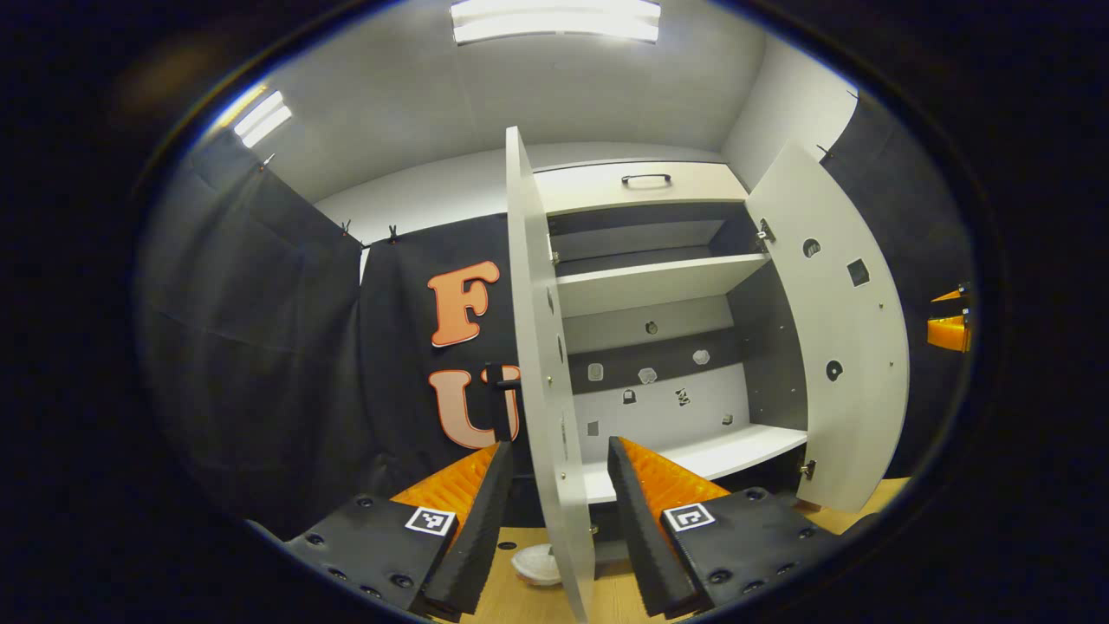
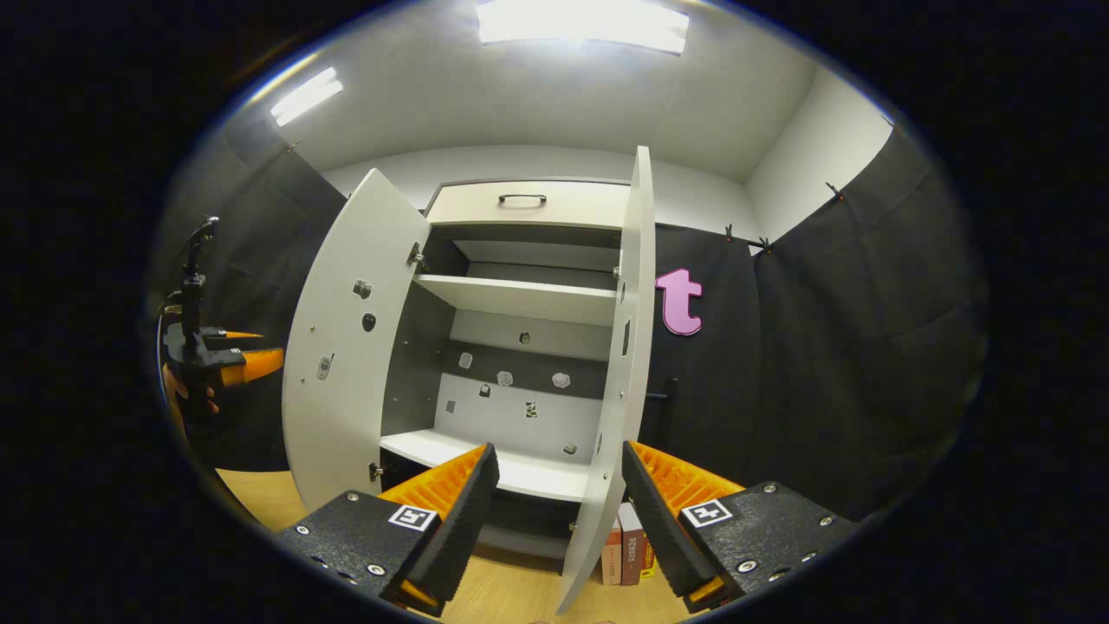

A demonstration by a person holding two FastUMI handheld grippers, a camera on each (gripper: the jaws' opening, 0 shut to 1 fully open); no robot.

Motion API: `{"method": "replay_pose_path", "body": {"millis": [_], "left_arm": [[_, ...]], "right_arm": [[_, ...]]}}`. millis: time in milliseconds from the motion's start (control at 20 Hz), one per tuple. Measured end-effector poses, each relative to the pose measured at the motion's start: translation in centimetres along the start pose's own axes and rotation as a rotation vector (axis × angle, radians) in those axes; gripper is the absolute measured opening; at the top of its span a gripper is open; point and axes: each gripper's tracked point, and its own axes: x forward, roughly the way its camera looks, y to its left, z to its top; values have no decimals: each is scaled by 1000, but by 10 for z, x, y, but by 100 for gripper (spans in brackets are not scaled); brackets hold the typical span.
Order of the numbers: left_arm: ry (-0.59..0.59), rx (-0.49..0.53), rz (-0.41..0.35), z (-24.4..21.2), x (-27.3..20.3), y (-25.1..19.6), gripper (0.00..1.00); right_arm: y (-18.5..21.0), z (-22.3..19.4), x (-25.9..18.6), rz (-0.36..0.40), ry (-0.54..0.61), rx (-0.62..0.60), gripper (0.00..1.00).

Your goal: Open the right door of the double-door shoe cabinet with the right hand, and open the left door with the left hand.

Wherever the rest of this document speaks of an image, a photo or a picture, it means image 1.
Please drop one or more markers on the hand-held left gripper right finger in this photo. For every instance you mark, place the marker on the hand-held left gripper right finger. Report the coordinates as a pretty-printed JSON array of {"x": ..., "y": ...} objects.
[{"x": 637, "y": 529}]

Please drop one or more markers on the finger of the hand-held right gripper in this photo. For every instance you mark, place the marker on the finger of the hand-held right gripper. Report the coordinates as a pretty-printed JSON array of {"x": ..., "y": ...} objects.
[
  {"x": 957, "y": 295},
  {"x": 949, "y": 334}
]

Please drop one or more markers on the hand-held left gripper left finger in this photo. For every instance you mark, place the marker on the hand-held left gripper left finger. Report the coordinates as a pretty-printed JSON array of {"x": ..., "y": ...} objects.
[{"x": 485, "y": 529}]

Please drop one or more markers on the headphone-sticker shoe cabinet door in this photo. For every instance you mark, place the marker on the headphone-sticker shoe cabinet door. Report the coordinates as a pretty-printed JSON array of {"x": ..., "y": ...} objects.
[{"x": 853, "y": 416}]

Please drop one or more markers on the camera-sticker shoe cabinet door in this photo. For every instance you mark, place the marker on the camera-sticker shoe cabinet door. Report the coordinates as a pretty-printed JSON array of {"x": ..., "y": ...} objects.
[{"x": 541, "y": 364}]

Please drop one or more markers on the beige double-door shoe cabinet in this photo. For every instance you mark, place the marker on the beige double-door shoe cabinet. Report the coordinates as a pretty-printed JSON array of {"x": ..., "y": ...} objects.
[{"x": 589, "y": 186}]

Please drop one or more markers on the white cabinet shelf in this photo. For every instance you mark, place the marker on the white cabinet shelf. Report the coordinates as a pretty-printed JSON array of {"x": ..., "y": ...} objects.
[
  {"x": 736, "y": 451},
  {"x": 650, "y": 286}
]

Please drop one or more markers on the white round object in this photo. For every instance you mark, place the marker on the white round object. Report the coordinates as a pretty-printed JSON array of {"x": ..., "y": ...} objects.
[{"x": 535, "y": 565}]

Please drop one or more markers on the black backdrop cloth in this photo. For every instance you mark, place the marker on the black backdrop cloth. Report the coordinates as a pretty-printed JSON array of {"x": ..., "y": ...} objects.
[{"x": 260, "y": 347}]

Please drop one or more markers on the small ceiling light panel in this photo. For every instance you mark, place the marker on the small ceiling light panel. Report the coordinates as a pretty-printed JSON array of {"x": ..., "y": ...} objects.
[{"x": 262, "y": 119}]

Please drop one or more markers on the large ceiling light panel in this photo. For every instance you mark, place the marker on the large ceiling light panel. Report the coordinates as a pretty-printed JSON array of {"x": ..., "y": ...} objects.
[{"x": 554, "y": 22}]

